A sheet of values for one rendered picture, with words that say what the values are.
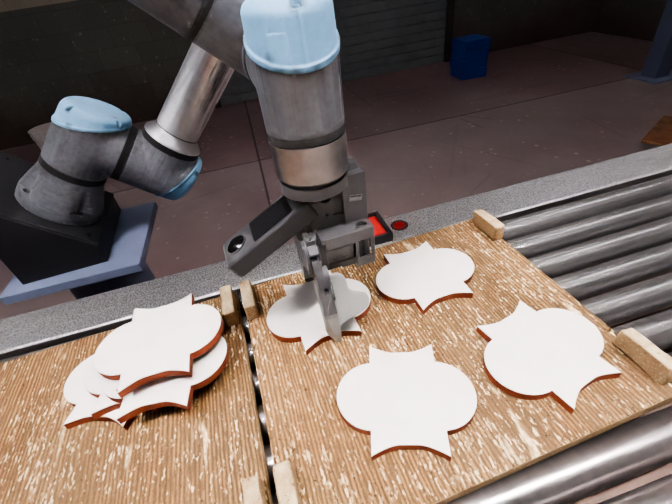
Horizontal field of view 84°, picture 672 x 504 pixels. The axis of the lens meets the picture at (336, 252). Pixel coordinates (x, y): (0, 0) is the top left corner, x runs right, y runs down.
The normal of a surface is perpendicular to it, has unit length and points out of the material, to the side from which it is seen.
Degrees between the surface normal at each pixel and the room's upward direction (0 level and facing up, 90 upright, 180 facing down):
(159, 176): 92
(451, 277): 0
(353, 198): 91
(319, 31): 89
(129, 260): 0
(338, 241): 91
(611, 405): 0
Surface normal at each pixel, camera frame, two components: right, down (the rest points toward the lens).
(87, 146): 0.34, 0.57
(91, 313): -0.12, -0.77
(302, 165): -0.15, 0.65
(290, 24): 0.11, 0.59
